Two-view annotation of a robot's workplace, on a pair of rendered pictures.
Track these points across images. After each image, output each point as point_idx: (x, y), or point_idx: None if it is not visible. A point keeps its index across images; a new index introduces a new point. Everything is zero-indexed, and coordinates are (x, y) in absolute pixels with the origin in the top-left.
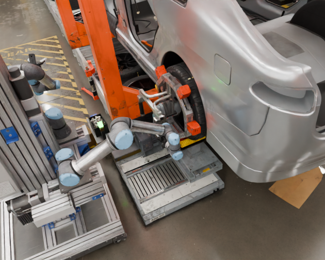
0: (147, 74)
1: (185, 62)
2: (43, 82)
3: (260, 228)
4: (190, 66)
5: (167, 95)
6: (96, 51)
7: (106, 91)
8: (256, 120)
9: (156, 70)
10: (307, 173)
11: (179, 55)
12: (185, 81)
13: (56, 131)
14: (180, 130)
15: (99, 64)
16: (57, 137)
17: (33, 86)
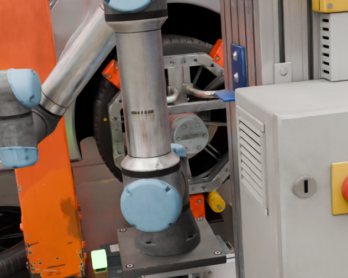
0: None
1: (200, 0)
2: (106, 55)
3: None
4: (216, 1)
5: (190, 86)
6: (50, 20)
7: (67, 150)
8: None
9: (113, 71)
10: None
11: (176, 0)
12: (202, 43)
13: (189, 215)
14: (200, 178)
15: (56, 61)
16: (196, 236)
17: (30, 120)
